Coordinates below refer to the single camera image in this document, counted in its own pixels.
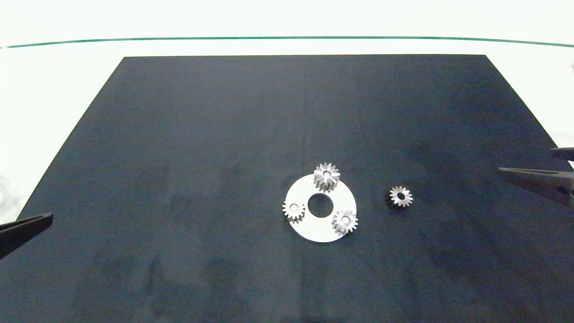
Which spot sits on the small steel gear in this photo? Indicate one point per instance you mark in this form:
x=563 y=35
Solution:
x=394 y=194
x=351 y=223
x=287 y=209

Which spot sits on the larger steel gear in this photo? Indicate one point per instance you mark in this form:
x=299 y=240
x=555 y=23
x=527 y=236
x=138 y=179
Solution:
x=332 y=176

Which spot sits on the dark rectangular mat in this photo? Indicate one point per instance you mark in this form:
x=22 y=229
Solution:
x=179 y=179

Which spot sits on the round white plate with pins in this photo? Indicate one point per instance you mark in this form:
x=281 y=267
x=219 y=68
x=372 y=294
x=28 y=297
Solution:
x=320 y=229

